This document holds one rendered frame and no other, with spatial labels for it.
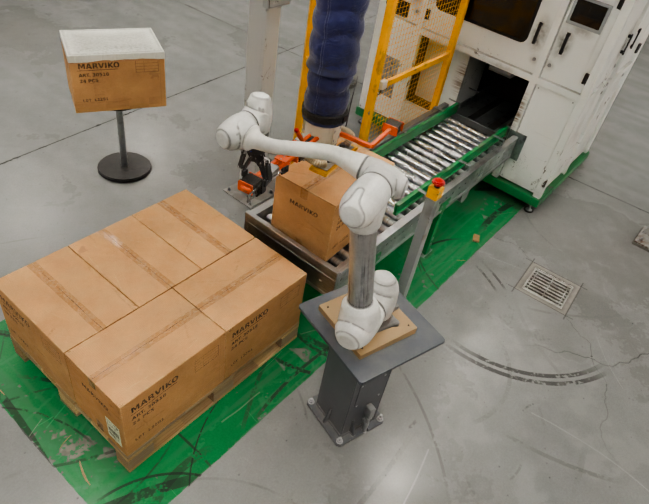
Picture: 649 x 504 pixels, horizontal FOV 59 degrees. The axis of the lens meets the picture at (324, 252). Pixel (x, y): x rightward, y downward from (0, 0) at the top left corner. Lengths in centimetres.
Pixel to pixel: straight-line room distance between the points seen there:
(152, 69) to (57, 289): 178
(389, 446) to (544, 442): 89
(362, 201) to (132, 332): 138
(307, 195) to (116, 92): 174
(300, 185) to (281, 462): 142
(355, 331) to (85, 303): 136
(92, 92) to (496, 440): 331
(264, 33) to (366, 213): 214
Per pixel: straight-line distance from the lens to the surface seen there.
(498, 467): 337
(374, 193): 196
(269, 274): 311
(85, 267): 318
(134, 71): 421
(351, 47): 265
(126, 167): 477
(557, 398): 381
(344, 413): 302
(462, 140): 474
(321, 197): 300
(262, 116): 225
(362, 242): 207
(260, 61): 394
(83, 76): 418
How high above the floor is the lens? 271
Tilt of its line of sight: 41 degrees down
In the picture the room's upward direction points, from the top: 11 degrees clockwise
